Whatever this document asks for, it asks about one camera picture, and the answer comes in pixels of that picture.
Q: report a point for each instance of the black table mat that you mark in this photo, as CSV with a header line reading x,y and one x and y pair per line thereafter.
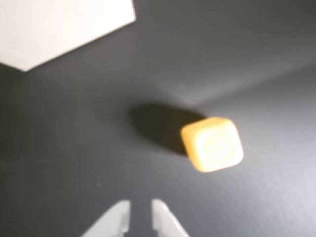
x,y
98,148

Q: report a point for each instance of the white open box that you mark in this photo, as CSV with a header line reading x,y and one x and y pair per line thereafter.
x,y
56,29

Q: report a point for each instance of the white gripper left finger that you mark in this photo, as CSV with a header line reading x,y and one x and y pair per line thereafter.
x,y
114,219

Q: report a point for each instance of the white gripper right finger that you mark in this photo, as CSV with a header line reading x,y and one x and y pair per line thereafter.
x,y
165,222

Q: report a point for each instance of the yellow cube block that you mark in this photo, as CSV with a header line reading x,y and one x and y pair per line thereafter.
x,y
213,145

